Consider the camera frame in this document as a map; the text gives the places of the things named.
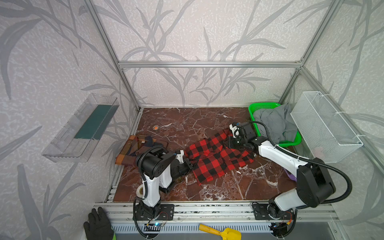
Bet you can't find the red black plaid shirt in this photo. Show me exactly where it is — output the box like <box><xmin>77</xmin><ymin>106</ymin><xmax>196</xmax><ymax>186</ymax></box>
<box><xmin>186</xmin><ymin>130</ymin><xmax>254</xmax><ymax>185</ymax></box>

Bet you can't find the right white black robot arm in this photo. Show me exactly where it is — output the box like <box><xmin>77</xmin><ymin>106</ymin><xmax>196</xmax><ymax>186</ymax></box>
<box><xmin>229</xmin><ymin>121</ymin><xmax>353</xmax><ymax>219</ymax></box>

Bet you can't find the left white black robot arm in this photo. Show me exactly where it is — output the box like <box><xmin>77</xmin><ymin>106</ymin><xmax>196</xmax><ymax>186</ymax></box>
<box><xmin>136</xmin><ymin>145</ymin><xmax>192</xmax><ymax>214</ymax></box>

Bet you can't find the grey long sleeve shirt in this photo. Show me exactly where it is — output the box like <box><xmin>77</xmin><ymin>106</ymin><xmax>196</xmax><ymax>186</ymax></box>
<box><xmin>250</xmin><ymin>102</ymin><xmax>298</xmax><ymax>144</ymax></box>

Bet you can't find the green plastic basket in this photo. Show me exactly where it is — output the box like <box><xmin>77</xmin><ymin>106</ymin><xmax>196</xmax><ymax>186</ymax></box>
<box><xmin>248</xmin><ymin>102</ymin><xmax>303</xmax><ymax>149</ymax></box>

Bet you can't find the white tape roll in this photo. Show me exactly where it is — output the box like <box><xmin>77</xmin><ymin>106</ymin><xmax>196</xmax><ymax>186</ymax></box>
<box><xmin>136</xmin><ymin>184</ymin><xmax>145</xmax><ymax>199</ymax></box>

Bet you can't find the folded brown plaid shirt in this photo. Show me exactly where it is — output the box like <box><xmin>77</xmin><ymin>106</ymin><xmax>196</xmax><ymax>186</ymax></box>
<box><xmin>116</xmin><ymin>135</ymin><xmax>168</xmax><ymax>167</ymax></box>

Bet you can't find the purple pink toy fork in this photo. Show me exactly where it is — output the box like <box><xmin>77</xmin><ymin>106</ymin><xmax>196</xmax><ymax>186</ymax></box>
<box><xmin>284</xmin><ymin>169</ymin><xmax>297</xmax><ymax>182</ymax></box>

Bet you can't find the yellow toy shovel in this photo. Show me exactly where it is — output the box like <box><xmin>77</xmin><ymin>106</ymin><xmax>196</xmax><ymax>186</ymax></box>
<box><xmin>199</xmin><ymin>224</ymin><xmax>242</xmax><ymax>240</ymax></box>

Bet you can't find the black glove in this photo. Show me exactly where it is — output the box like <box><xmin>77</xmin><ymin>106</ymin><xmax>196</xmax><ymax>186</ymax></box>
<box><xmin>83</xmin><ymin>207</ymin><xmax>116</xmax><ymax>240</ymax></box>

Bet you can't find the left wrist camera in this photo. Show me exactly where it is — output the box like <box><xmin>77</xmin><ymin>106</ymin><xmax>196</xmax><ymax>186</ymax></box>
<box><xmin>176</xmin><ymin>150</ymin><xmax>184</xmax><ymax>165</ymax></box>

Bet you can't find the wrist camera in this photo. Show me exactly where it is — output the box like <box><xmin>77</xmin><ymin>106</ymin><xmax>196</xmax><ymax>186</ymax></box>
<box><xmin>176</xmin><ymin>150</ymin><xmax>184</xmax><ymax>165</ymax></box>
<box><xmin>229</xmin><ymin>123</ymin><xmax>240</xmax><ymax>138</ymax></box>

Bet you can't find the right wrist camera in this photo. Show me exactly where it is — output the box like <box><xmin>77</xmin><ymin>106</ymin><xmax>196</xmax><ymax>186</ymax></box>
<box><xmin>229</xmin><ymin>123</ymin><xmax>240</xmax><ymax>138</ymax></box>

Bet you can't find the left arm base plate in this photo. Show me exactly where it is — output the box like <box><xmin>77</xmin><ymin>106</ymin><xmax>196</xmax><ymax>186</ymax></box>
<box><xmin>134</xmin><ymin>203</ymin><xmax>175</xmax><ymax>221</ymax></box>

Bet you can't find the aluminium front rail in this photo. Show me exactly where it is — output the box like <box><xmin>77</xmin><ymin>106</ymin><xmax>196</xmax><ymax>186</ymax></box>
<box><xmin>94</xmin><ymin>201</ymin><xmax>340</xmax><ymax>224</ymax></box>

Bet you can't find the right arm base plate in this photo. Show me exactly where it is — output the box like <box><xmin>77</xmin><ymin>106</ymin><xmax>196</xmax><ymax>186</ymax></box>
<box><xmin>251</xmin><ymin>202</ymin><xmax>295</xmax><ymax>221</ymax></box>

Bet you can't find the white wire mesh basket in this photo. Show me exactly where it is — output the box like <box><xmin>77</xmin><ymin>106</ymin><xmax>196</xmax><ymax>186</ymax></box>
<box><xmin>291</xmin><ymin>91</ymin><xmax>364</xmax><ymax>164</ymax></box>

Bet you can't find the clear plastic wall tray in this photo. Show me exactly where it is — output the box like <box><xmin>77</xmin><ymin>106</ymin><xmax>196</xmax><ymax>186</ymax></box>
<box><xmin>42</xmin><ymin>94</ymin><xmax>120</xmax><ymax>163</ymax></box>

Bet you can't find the aluminium frame crossbar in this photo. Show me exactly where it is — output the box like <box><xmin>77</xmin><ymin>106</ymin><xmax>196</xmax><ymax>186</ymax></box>
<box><xmin>118</xmin><ymin>61</ymin><xmax>301</xmax><ymax>69</ymax></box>

